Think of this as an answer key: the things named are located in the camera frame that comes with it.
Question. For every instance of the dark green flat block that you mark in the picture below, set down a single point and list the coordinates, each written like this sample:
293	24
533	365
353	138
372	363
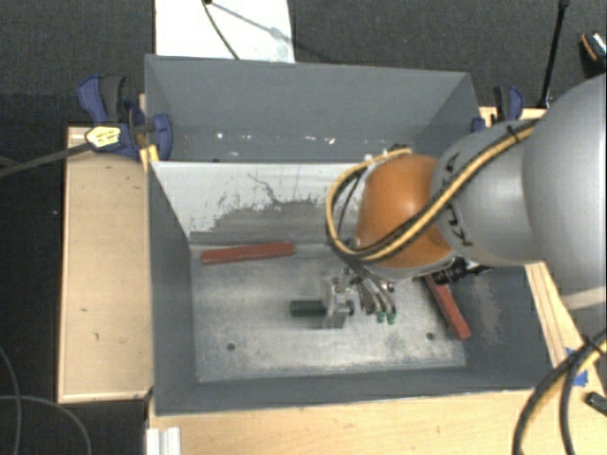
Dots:
306	308

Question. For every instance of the black cylinder on white bracket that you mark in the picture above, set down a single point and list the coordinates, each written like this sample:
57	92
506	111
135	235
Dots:
450	272

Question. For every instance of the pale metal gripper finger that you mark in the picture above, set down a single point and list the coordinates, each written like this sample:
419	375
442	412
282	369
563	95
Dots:
331	294
336	320

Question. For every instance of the red-brown flat block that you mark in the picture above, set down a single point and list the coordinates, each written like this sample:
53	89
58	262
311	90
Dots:
453	313
246	253

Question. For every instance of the grey metal bin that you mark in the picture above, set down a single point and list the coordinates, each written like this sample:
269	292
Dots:
265	349

